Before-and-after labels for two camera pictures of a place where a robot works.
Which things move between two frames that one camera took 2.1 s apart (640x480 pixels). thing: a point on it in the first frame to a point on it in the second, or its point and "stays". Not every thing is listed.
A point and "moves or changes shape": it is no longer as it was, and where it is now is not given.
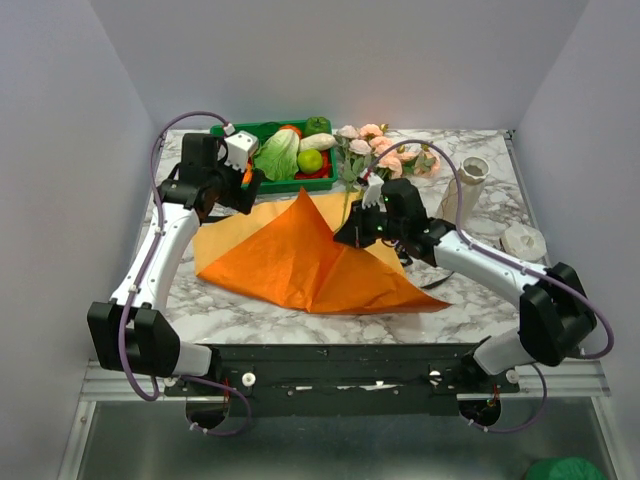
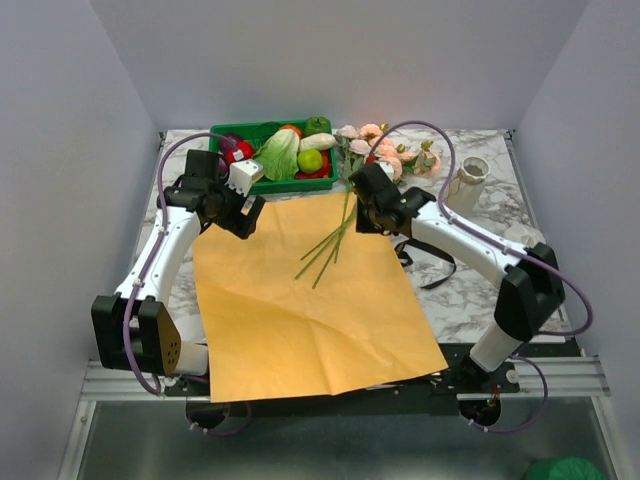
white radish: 319,141 stays
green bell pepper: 317,124 stays
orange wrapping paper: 287,243 moves or changes shape
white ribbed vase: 473,173 stays
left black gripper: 240,199 to 239,223
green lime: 309,160 stays
